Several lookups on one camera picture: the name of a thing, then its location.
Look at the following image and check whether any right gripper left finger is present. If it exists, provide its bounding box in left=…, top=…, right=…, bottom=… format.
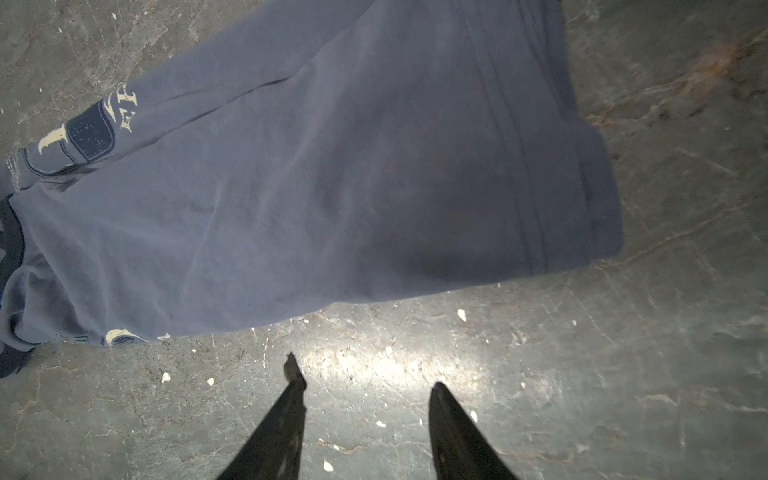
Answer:
left=217, top=353, right=307, bottom=480

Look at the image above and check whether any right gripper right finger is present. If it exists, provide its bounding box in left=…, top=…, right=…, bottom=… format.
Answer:
left=428, top=382, right=517, bottom=480

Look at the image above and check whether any grey blue tank top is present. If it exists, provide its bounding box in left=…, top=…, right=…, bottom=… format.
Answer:
left=1, top=1, right=623, bottom=376

